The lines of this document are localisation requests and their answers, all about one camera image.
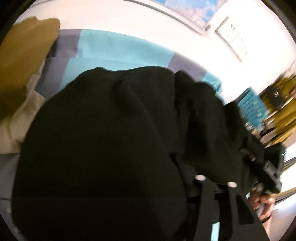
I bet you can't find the teal grey patterned bed sheet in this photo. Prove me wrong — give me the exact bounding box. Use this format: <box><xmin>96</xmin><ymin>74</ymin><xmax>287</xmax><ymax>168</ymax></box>
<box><xmin>0</xmin><ymin>29</ymin><xmax>223</xmax><ymax>241</ymax></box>

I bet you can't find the colourful wall map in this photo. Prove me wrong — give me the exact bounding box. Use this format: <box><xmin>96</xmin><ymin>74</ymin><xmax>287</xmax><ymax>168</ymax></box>
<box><xmin>129</xmin><ymin>0</ymin><xmax>219</xmax><ymax>35</ymax></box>

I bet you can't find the white network socket plate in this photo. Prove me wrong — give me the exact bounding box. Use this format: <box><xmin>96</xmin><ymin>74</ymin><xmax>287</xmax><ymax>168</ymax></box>
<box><xmin>235</xmin><ymin>44</ymin><xmax>248</xmax><ymax>62</ymax></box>

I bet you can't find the mustard garment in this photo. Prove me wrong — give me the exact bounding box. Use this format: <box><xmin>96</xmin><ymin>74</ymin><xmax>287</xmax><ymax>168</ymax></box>
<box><xmin>0</xmin><ymin>17</ymin><xmax>60</xmax><ymax>118</ymax></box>

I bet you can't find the mustard hanging cardigan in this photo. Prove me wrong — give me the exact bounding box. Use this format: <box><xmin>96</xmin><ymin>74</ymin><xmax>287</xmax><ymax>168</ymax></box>
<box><xmin>260</xmin><ymin>74</ymin><xmax>296</xmax><ymax>149</ymax></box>

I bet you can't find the black coat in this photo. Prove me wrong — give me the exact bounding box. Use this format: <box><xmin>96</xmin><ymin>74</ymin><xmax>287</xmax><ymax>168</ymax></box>
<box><xmin>11</xmin><ymin>66</ymin><xmax>284</xmax><ymax>241</ymax></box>

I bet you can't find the cream cloth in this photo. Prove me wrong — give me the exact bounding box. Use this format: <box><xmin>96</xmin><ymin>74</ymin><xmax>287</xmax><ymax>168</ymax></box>
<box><xmin>0</xmin><ymin>60</ymin><xmax>47</xmax><ymax>154</ymax></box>

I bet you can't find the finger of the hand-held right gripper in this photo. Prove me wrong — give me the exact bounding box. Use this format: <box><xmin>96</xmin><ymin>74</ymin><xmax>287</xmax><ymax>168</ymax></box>
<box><xmin>239</xmin><ymin>148</ymin><xmax>258</xmax><ymax>163</ymax></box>

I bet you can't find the black handbag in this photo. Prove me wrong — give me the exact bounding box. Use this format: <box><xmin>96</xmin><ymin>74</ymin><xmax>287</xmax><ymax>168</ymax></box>
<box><xmin>266</xmin><ymin>86</ymin><xmax>285</xmax><ymax>107</ymax></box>

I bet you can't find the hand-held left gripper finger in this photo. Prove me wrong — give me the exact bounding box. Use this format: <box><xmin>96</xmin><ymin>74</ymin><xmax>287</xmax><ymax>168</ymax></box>
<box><xmin>183</xmin><ymin>174</ymin><xmax>270</xmax><ymax>241</ymax></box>

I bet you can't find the person's right hand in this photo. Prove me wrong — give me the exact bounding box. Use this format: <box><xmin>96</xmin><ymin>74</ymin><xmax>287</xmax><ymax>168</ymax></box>
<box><xmin>251</xmin><ymin>185</ymin><xmax>276</xmax><ymax>221</ymax></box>

